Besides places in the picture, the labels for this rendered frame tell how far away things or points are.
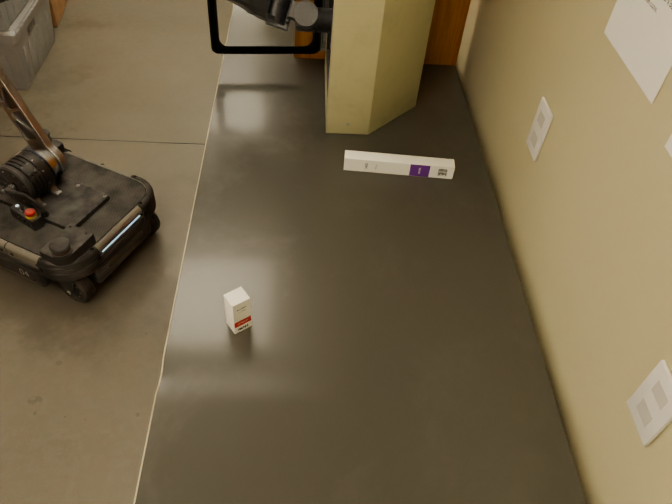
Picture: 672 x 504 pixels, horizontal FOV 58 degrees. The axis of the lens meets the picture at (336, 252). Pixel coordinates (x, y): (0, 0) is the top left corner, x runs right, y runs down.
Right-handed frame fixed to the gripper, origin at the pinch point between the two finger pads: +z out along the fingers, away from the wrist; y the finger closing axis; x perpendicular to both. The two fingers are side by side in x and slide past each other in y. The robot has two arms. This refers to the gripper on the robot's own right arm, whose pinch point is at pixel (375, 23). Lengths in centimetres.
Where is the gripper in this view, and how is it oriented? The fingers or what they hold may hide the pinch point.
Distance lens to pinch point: 160.2
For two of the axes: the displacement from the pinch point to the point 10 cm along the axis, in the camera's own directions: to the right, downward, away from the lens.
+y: -0.2, -7.3, 6.9
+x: -0.7, 6.8, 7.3
